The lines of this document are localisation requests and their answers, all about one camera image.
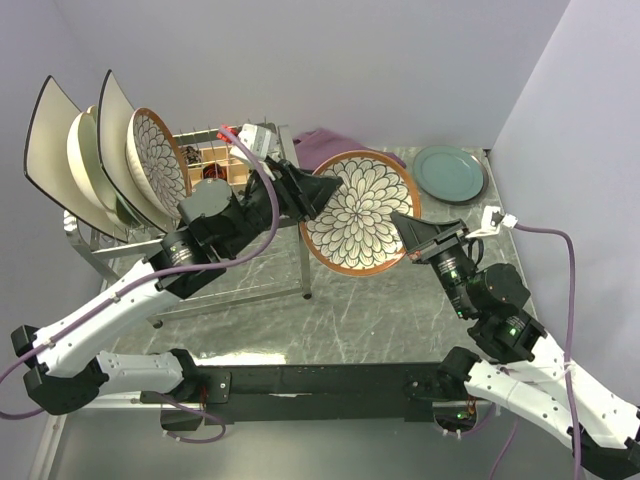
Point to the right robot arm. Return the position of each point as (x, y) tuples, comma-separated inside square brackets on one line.
[(526, 371)]

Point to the purple-rimmed beige plate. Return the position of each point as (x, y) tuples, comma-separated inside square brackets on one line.
[(470, 178)]

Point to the brown scale-pattern plate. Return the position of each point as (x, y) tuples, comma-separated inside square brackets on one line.
[(354, 235)]

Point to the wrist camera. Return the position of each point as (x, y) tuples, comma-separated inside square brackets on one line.
[(493, 220), (260, 141)]

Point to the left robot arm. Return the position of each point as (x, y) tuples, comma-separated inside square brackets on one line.
[(68, 363)]

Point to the black base beam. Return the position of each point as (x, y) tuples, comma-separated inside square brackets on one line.
[(251, 393)]

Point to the wooden cutlery box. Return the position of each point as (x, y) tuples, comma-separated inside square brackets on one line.
[(215, 163)]

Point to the white ribbed brown bowl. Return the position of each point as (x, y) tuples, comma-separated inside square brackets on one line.
[(156, 163)]

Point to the dark green round plate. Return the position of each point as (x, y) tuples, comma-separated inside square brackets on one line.
[(432, 170)]

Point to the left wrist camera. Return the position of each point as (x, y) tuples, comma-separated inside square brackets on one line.
[(260, 141)]

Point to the white round plate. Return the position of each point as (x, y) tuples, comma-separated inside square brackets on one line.
[(84, 164)]

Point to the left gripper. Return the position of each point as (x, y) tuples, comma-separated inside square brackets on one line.
[(305, 197)]

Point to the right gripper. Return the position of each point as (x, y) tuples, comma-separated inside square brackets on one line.
[(416, 232)]

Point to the large square plate, far left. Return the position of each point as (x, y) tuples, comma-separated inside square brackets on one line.
[(46, 163)]

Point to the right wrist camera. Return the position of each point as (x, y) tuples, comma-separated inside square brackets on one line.
[(493, 220)]

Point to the purple cloth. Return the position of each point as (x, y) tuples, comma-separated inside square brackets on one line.
[(315, 147)]

